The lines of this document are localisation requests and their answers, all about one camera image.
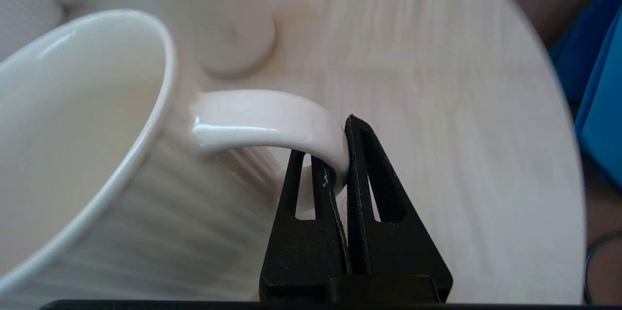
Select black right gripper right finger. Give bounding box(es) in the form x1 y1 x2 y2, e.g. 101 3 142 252
344 115 453 303

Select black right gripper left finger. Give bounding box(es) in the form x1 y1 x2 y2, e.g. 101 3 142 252
259 150 351 302

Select large white ribbed mug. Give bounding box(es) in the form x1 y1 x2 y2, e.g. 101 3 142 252
0 9 350 310

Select blue cloth bag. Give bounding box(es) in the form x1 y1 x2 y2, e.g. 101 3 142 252
549 0 622 189

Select white cup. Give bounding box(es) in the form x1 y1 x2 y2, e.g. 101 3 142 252
117 0 276 76

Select small white ribbed mug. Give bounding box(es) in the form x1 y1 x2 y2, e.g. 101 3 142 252
0 0 72 60

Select black floor cables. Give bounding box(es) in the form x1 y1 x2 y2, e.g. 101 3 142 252
583 230 622 306

